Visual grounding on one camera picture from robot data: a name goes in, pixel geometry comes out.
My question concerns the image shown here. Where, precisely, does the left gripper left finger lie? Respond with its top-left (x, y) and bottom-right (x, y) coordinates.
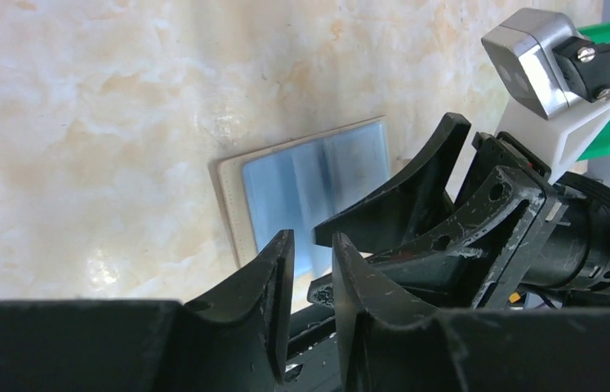
top-left (0, 229), bottom-right (295, 391)

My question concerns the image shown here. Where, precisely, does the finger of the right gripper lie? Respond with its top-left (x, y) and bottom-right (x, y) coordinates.
top-left (313, 113), bottom-right (471, 254)
top-left (330, 165), bottom-right (549, 309)

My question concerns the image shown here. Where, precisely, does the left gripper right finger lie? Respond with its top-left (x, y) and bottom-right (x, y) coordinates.
top-left (332, 233), bottom-right (610, 391)

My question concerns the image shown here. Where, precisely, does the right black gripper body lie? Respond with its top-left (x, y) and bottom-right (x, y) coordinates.
top-left (453, 133), bottom-right (610, 303)

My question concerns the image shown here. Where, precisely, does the beige card holder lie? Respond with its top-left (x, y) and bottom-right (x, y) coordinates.
top-left (216, 116), bottom-right (390, 312)

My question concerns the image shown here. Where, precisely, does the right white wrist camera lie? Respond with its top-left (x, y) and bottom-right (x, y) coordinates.
top-left (481, 8), bottom-right (582, 184)

